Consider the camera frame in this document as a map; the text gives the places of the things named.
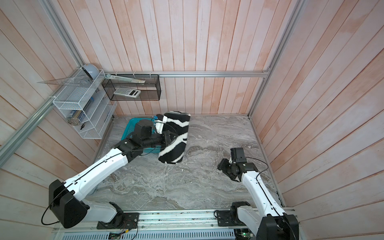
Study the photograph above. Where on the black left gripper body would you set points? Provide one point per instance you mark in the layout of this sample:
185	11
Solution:
156	139

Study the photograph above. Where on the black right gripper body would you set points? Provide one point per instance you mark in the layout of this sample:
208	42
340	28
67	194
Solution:
228	167

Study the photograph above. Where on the teal plastic perforated basket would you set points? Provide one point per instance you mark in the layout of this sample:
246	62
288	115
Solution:
129	130

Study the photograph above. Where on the zebra and grey plush pillowcase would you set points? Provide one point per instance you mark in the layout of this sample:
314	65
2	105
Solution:
178	123

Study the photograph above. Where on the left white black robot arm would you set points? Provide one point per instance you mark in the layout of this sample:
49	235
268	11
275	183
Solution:
67	199

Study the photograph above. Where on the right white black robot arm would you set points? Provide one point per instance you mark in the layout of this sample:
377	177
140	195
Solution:
270	221

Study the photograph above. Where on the metallic cylinder roll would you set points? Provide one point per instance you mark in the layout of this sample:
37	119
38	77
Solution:
75	117

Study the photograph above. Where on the white calculator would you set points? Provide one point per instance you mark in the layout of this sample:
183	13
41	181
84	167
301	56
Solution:
127	92

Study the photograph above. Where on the green circuit board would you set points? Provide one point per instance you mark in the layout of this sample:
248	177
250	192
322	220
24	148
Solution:
243	234

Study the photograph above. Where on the clear plastic triangle ruler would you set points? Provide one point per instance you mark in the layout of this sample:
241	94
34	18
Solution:
77	81

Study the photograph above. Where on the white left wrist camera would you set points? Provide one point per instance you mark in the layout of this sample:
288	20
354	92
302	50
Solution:
159	125

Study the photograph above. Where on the black wire mesh basket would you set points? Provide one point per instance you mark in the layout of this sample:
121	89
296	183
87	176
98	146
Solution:
150	90

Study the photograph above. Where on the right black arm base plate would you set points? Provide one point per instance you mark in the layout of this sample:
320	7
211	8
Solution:
226	218

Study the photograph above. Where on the white wire mesh shelf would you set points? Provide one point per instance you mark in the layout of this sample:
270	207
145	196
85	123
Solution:
93	101

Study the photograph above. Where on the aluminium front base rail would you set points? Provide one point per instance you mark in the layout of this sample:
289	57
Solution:
166	220

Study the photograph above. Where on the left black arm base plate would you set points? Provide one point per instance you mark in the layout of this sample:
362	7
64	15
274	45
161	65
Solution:
126	221

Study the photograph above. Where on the aluminium frame rail back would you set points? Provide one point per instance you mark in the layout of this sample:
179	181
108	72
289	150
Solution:
195	74

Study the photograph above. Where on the aluminium frame rail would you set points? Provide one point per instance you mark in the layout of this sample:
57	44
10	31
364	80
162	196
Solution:
55	119
195	74

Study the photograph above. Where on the aluminium frame rail left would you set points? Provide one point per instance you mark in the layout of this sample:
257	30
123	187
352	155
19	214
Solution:
55	119

